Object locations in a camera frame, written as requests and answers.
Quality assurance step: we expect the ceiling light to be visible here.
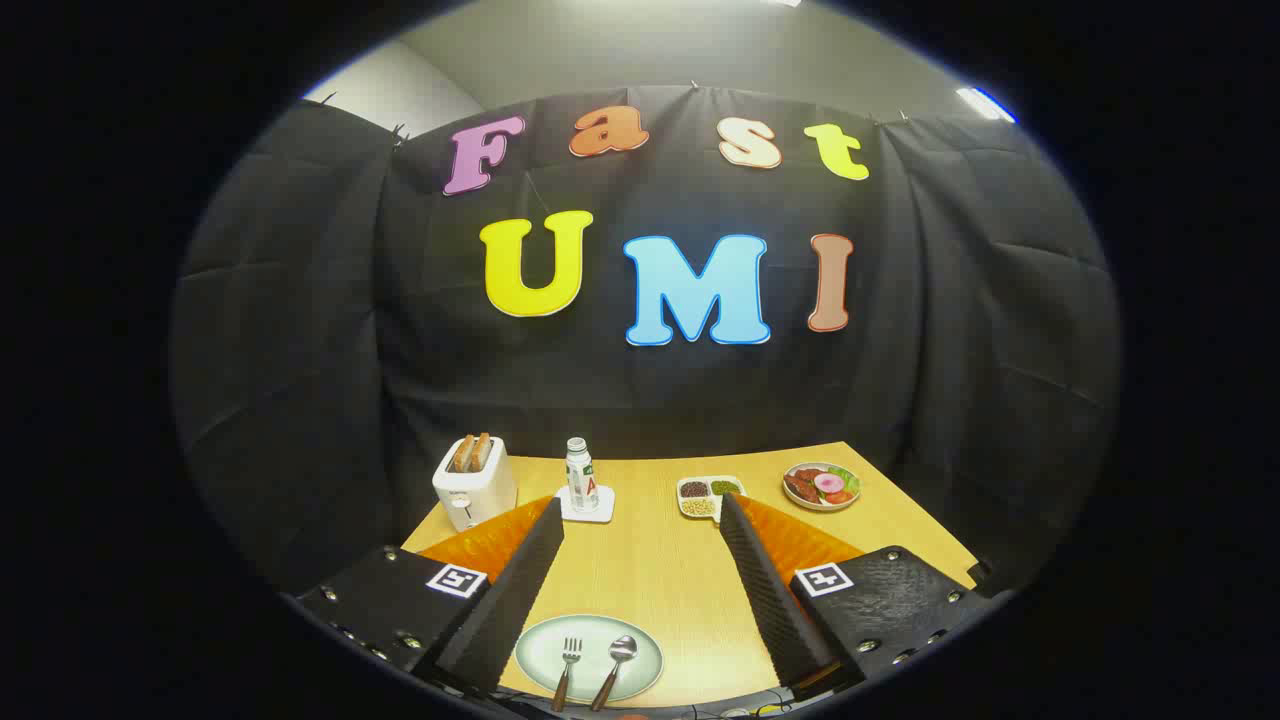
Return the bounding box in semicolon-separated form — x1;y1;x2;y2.
955;87;1018;124

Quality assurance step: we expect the fork with wooden handle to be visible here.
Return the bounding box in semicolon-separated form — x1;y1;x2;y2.
552;638;583;713

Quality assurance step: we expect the plate of toy food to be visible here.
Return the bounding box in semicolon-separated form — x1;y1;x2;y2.
782;462;861;512

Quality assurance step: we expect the spoon with wooden handle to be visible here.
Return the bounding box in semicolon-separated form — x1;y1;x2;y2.
590;635;638;712

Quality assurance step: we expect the white toaster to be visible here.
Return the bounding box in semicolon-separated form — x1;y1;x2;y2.
432;437;518;532

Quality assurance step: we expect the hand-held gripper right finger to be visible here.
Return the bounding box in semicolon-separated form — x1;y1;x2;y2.
718;492;1001;701

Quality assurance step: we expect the white divided dish of beans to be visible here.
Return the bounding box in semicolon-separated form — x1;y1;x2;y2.
677;476;747;523

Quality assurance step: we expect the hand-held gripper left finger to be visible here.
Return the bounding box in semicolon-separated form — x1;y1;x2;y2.
298;495;566;696

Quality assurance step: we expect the small plastic drink bottle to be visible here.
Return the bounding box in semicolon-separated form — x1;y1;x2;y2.
565;437;599;513

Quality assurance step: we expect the white square coaster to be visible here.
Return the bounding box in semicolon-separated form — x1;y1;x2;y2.
556;486;616;524

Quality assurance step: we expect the pale green plate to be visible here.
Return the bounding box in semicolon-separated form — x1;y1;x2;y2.
514;614;665;704

